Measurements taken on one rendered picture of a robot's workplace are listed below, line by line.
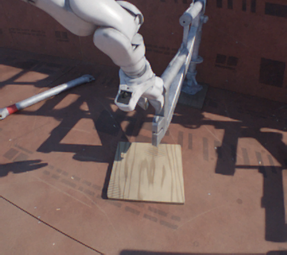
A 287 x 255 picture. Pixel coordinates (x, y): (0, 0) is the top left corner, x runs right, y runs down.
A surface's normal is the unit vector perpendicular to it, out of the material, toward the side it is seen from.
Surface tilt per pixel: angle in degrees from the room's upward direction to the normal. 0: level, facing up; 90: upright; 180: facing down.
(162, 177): 0
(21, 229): 0
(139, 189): 0
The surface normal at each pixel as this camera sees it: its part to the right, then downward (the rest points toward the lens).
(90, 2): 0.41, 0.04
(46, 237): 0.00, -0.79
